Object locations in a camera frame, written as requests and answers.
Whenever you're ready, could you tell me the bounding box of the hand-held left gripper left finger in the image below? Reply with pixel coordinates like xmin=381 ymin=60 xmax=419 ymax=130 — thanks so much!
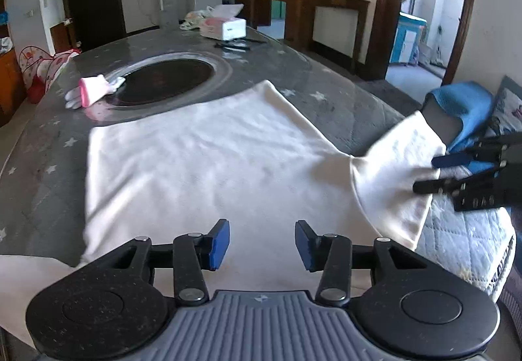
xmin=87 ymin=218 xmax=231 ymax=307

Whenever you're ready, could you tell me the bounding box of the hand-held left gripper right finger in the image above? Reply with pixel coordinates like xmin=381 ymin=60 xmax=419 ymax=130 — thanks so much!
xmin=294 ymin=219 xmax=431 ymax=308

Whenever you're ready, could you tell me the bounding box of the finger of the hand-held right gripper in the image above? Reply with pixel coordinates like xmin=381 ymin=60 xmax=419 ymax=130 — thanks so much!
xmin=413 ymin=167 xmax=508 ymax=212
xmin=431 ymin=136 xmax=510 ymax=170

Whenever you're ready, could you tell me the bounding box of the white shirt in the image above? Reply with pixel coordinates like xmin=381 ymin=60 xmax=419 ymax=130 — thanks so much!
xmin=0 ymin=80 xmax=447 ymax=345

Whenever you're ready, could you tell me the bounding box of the dark grey cloth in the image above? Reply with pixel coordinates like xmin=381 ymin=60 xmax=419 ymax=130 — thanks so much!
xmin=422 ymin=102 xmax=463 ymax=147

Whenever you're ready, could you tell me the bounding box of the blue cloth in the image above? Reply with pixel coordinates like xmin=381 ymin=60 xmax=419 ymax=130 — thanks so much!
xmin=424 ymin=81 xmax=496 ymax=176

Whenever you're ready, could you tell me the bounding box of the white quilted cushion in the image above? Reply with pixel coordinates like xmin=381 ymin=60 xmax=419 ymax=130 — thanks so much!
xmin=416 ymin=165 xmax=516 ymax=296

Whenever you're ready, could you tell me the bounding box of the printed pillow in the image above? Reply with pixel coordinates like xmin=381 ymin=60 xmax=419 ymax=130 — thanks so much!
xmin=487 ymin=76 xmax=522 ymax=137

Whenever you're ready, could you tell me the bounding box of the blue and white cabinet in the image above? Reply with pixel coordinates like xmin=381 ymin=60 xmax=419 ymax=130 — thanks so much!
xmin=389 ymin=12 xmax=428 ymax=66

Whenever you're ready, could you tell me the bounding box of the round black cooktop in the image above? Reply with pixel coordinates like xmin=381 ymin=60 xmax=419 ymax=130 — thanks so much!
xmin=87 ymin=52 xmax=233 ymax=111

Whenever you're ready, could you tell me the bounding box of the grey star-print table cover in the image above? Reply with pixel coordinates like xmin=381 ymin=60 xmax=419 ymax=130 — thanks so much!
xmin=0 ymin=24 xmax=417 ymax=345

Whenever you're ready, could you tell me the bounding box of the white glove with pink cuff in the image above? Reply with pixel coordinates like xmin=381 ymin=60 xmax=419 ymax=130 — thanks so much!
xmin=65 ymin=75 xmax=126 ymax=109

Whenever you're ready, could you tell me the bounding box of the wooden console table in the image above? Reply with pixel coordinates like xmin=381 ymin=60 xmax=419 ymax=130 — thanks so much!
xmin=253 ymin=0 xmax=371 ymax=74

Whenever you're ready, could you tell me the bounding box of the pink and white tissue box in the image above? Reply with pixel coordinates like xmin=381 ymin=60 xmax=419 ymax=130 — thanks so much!
xmin=199 ymin=16 xmax=247 ymax=40

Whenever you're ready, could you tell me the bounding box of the printed plastic bag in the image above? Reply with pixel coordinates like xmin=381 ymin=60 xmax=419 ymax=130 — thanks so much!
xmin=178 ymin=10 xmax=215 ymax=31

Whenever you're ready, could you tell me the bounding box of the pink play tent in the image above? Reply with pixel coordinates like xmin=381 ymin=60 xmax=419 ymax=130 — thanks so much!
xmin=18 ymin=45 xmax=80 ymax=103

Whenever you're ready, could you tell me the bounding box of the small brown cabinet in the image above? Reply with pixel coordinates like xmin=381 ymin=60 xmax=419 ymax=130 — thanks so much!
xmin=50 ymin=21 xmax=78 ymax=54

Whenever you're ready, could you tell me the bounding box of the orange wooden shelf cabinet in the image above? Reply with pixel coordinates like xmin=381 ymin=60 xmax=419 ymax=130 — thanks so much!
xmin=0 ymin=0 xmax=26 ymax=128

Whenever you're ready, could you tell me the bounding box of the dark wooden doorway frame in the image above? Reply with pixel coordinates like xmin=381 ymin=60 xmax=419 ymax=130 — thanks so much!
xmin=364 ymin=0 xmax=481 ymax=86

